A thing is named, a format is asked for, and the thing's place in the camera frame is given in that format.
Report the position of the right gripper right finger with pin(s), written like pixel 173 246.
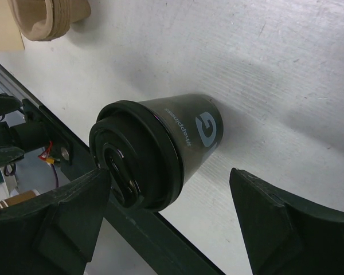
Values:
pixel 284 233

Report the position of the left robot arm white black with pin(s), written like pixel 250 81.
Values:
pixel 17 140

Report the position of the brown paper bag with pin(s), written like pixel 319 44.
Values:
pixel 10 36

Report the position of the dark translucent coffee cup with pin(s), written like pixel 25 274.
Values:
pixel 194 124

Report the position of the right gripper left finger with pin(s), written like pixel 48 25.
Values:
pixel 55 232

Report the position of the brown cardboard cup carrier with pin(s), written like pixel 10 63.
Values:
pixel 46 20

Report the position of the black cup lid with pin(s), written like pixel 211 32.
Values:
pixel 132 144

